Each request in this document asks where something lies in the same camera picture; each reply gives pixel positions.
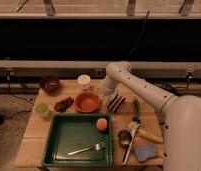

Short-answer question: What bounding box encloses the orange bowl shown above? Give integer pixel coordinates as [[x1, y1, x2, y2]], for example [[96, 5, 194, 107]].
[[74, 92, 101, 113]]

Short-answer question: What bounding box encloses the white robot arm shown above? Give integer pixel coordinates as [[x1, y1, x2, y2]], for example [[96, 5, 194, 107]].
[[99, 61, 201, 171]]

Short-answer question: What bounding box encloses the white cup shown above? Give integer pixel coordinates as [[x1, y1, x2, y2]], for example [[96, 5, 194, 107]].
[[77, 74, 91, 90]]

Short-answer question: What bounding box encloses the orange ball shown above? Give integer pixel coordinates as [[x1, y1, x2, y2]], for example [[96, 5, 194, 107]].
[[96, 118, 108, 131]]

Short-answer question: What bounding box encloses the bunch of dark grapes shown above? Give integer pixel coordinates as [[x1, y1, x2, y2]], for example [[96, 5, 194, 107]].
[[54, 97, 74, 112]]

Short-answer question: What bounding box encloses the dark maroon bowl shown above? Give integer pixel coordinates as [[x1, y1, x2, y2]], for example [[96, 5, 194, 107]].
[[39, 75, 60, 95]]

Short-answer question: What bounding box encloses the metal measuring cup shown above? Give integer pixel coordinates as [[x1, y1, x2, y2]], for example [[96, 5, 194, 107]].
[[118, 130, 132, 165]]

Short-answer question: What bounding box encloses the green plastic tray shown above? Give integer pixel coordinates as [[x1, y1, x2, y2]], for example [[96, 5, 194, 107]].
[[42, 113, 113, 168]]

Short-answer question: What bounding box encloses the silver fork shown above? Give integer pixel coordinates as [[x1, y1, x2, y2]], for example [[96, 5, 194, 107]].
[[68, 142, 106, 156]]

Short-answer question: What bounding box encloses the small green cup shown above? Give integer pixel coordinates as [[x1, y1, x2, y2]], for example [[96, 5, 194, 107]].
[[35, 103, 50, 119]]

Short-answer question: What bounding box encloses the blue sponge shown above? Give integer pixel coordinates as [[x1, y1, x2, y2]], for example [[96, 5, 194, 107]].
[[134, 143, 158, 162]]

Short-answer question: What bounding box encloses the black cable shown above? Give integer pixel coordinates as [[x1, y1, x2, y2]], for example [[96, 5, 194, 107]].
[[125, 9, 151, 62]]

